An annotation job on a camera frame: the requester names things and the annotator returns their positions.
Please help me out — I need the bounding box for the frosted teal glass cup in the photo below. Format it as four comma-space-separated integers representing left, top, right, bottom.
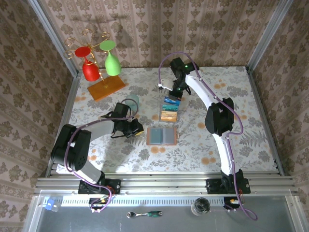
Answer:
125, 94, 140, 110

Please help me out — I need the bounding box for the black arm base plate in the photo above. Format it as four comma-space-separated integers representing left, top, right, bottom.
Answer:
206, 177, 251, 195
78, 178, 121, 195

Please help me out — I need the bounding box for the white slotted cable duct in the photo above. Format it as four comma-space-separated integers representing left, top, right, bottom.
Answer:
42, 196, 227, 207

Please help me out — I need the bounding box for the black cable connector block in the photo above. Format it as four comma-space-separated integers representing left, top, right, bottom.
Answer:
223, 197, 242, 210
88, 197, 109, 210

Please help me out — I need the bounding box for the floral tablecloth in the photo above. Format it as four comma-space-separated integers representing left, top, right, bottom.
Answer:
56, 66, 278, 174

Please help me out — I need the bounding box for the clear plastic tray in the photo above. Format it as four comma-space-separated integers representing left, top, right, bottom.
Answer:
159, 100, 179, 123

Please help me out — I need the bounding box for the aluminium frame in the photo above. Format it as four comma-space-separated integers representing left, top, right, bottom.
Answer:
23, 0, 301, 232

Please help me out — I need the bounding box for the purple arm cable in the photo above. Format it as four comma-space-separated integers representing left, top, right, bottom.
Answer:
158, 52, 258, 222
64, 98, 140, 214

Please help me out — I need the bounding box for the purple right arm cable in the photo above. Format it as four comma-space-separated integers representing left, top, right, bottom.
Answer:
158, 52, 258, 222

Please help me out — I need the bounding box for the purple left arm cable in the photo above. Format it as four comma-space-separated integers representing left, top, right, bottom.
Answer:
64, 98, 140, 214

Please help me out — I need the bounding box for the clear glass jar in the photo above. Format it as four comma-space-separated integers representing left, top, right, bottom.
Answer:
191, 197, 211, 217

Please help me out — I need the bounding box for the blue plastic connector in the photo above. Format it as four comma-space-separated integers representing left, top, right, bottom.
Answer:
44, 199, 60, 212

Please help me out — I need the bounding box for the grey metal sheet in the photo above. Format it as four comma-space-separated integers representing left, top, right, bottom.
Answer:
33, 205, 296, 232

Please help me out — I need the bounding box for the green-handled wrench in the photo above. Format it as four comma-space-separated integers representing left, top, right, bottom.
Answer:
126, 210, 163, 219

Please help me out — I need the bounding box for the red wine glass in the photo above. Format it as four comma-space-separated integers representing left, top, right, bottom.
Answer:
74, 46, 101, 82

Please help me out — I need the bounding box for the green wine glass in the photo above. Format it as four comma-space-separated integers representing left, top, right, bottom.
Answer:
99, 40, 122, 76

